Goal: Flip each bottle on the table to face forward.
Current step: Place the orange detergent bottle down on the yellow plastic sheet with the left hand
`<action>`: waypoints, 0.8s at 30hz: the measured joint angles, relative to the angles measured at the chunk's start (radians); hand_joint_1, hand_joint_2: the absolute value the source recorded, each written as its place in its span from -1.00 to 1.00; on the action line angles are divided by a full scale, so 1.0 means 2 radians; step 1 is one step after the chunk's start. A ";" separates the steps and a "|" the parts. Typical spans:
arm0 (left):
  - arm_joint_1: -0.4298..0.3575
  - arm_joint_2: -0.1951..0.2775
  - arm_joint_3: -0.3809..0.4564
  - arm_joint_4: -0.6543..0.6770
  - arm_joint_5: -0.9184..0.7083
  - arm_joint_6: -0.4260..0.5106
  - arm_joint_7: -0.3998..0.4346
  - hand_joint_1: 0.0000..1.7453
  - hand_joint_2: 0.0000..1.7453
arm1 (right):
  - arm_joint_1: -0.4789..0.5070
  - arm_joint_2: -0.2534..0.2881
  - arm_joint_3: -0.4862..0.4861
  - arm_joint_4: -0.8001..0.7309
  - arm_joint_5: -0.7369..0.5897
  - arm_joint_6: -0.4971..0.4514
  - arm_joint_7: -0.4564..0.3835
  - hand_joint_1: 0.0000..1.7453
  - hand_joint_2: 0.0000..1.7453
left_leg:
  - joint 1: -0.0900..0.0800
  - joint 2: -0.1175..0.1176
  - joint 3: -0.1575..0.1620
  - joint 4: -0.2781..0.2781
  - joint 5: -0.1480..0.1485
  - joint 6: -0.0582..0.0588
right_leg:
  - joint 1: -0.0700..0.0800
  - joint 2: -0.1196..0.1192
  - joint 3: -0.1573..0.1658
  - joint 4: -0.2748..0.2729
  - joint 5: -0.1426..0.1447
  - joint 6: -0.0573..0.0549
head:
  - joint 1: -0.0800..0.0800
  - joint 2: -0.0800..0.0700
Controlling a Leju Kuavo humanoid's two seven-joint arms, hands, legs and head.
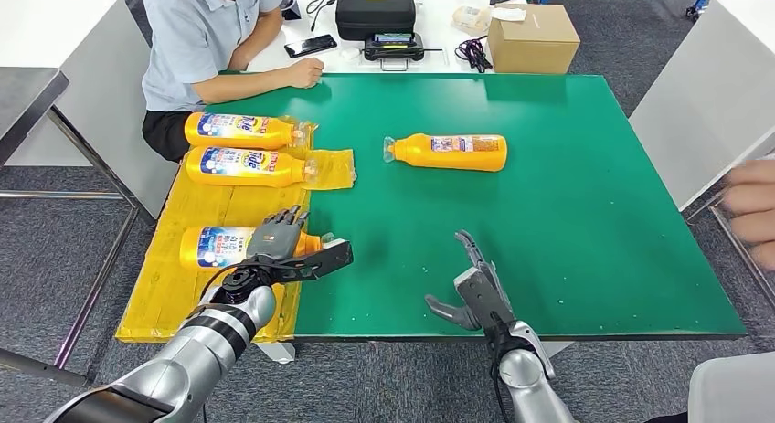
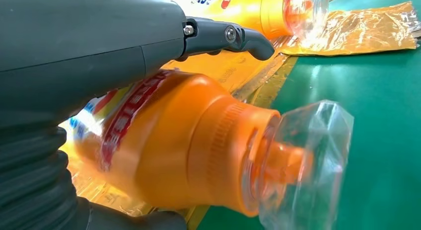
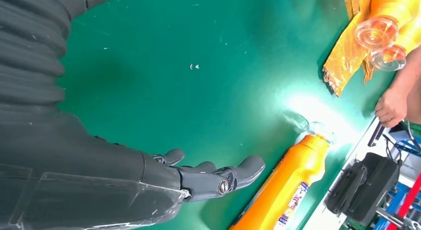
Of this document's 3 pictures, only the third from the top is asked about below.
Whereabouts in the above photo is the yellow taped cardboard mat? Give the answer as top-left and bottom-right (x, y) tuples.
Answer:
(322, 0), (421, 97)

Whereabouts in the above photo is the red pole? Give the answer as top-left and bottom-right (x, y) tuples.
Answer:
(386, 172), (421, 230)

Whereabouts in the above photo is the dark smartphone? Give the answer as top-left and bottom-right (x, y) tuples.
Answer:
(367, 121), (385, 148)

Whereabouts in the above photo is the black carrying case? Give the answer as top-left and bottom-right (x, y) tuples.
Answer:
(347, 152), (400, 227)

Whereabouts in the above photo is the person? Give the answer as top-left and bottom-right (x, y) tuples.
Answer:
(375, 54), (421, 129)

